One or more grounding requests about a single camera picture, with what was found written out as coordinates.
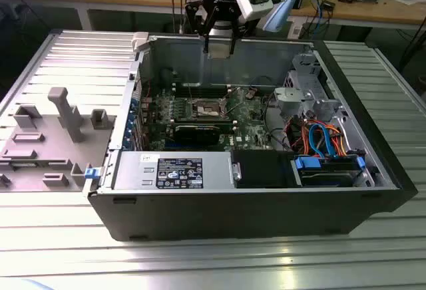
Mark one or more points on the hard disk in blue carrier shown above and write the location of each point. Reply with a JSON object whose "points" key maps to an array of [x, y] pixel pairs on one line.
{"points": [[306, 163]]}

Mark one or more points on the silver power supply with label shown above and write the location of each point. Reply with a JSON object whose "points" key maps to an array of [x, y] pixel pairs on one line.
{"points": [[133, 170]]}

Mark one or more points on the black open PC case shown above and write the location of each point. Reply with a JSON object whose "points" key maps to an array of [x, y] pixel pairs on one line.
{"points": [[233, 217]]}

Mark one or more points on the green motherboard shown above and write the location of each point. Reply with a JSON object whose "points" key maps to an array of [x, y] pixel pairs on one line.
{"points": [[246, 127]]}

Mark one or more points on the blue case latch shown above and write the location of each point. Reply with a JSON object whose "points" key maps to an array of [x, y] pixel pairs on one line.
{"points": [[91, 173]]}

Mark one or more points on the small black box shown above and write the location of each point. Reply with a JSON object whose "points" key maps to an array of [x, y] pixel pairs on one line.
{"points": [[327, 5]]}

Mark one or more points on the silver metal bracket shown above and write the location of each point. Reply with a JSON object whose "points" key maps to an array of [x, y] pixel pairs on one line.
{"points": [[289, 98]]}

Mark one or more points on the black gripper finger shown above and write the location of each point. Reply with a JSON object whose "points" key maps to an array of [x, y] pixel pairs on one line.
{"points": [[237, 29], [196, 14]]}

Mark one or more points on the CPU socket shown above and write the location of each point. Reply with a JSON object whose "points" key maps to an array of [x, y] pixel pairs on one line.
{"points": [[204, 108]]}

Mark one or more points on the black graphics card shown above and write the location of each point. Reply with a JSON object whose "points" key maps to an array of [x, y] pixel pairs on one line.
{"points": [[196, 135]]}

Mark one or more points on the grey plastic parts rack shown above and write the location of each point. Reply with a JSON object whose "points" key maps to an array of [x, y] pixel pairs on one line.
{"points": [[50, 150]]}

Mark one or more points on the black RAM slot bank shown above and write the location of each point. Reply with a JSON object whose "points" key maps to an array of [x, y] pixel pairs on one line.
{"points": [[199, 92], [199, 122]]}

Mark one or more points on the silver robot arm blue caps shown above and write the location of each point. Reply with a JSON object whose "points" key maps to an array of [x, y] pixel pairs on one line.
{"points": [[279, 14]]}

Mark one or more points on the silver drive bay cage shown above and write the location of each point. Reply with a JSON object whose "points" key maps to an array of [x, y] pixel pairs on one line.
{"points": [[304, 77]]}

